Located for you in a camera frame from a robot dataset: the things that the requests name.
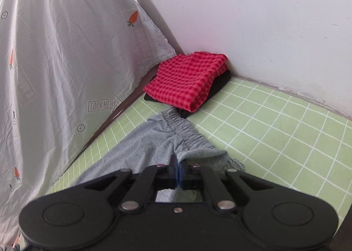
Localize black folded garment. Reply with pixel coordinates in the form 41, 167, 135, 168
143, 70, 231, 118

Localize grey jersey shorts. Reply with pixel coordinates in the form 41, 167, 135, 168
71, 108, 245, 203

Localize white carrot print curtain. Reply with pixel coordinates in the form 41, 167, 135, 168
0, 0, 178, 243

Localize dark brown bed rail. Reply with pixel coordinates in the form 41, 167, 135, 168
62, 86, 154, 177

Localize red checked folded shirt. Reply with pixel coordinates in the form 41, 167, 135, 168
143, 51, 229, 112

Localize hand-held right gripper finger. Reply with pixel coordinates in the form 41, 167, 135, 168
179, 160, 268, 211
81, 155, 178, 211

